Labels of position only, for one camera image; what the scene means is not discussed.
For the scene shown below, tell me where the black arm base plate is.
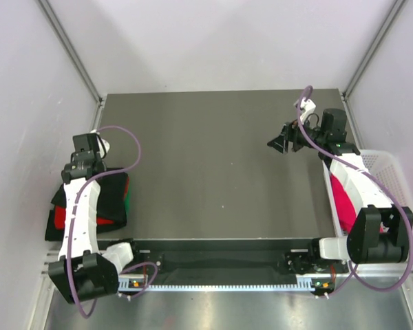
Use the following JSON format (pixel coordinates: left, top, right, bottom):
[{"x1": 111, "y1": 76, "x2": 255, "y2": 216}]
[{"x1": 123, "y1": 239, "x2": 347, "y2": 275}]

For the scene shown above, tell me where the aluminium frame post left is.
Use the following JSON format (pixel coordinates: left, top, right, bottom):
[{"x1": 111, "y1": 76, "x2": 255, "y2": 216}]
[{"x1": 35, "y1": 0, "x2": 103, "y2": 104}]

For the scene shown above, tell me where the red folded t shirt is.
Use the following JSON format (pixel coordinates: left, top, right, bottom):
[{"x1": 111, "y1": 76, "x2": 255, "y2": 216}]
[{"x1": 53, "y1": 206, "x2": 116, "y2": 230}]

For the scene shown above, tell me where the white perforated plastic basket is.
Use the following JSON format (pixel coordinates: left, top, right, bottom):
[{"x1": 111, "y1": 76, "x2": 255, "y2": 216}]
[{"x1": 322, "y1": 149, "x2": 413, "y2": 237}]

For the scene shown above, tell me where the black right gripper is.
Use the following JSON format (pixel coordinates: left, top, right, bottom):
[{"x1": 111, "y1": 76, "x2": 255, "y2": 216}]
[{"x1": 268, "y1": 113, "x2": 327, "y2": 155}]

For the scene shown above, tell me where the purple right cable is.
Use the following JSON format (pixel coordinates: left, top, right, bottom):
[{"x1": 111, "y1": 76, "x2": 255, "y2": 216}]
[{"x1": 295, "y1": 85, "x2": 413, "y2": 300}]

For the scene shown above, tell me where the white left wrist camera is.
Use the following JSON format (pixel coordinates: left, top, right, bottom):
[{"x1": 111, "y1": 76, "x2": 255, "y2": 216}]
[{"x1": 90, "y1": 129, "x2": 110, "y2": 158}]

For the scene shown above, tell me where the pink t shirt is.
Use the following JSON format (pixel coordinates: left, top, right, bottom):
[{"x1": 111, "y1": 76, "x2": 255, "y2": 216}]
[{"x1": 330, "y1": 173, "x2": 390, "y2": 234}]

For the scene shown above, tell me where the aluminium frame post right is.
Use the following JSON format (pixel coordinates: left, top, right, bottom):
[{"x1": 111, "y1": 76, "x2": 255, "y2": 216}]
[{"x1": 341, "y1": 0, "x2": 407, "y2": 101}]

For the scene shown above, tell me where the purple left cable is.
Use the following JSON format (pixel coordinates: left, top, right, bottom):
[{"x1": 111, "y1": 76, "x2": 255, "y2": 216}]
[{"x1": 65, "y1": 125, "x2": 159, "y2": 319}]

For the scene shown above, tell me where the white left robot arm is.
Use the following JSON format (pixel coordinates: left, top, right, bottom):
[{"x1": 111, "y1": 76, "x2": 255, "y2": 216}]
[{"x1": 48, "y1": 131, "x2": 142, "y2": 306}]

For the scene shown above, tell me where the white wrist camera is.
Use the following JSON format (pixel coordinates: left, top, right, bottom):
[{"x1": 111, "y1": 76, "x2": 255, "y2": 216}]
[
  {"x1": 293, "y1": 98, "x2": 316, "y2": 124},
  {"x1": 90, "y1": 129, "x2": 110, "y2": 158}
]

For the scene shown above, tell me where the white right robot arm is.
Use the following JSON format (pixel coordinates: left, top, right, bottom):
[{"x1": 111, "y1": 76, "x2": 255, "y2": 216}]
[{"x1": 268, "y1": 107, "x2": 413, "y2": 272}]

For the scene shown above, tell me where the purple cable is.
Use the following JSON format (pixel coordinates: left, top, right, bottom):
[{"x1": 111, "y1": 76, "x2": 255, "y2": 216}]
[
  {"x1": 65, "y1": 125, "x2": 159, "y2": 319},
  {"x1": 295, "y1": 85, "x2": 413, "y2": 300}
]

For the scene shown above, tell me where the grey slotted cable duct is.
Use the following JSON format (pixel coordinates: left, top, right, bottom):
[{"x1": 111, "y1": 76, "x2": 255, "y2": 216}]
[{"x1": 116, "y1": 276, "x2": 337, "y2": 292}]

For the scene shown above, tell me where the aluminium frame post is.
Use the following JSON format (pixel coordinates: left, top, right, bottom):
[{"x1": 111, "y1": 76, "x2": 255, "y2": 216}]
[
  {"x1": 341, "y1": 0, "x2": 407, "y2": 101},
  {"x1": 35, "y1": 0, "x2": 103, "y2": 104}
]

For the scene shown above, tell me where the green folded t shirt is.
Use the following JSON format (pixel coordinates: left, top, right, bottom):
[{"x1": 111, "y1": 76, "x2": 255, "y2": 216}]
[{"x1": 124, "y1": 177, "x2": 131, "y2": 216}]

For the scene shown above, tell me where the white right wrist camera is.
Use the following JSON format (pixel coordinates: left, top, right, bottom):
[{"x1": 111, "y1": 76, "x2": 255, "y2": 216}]
[{"x1": 293, "y1": 98, "x2": 316, "y2": 124}]

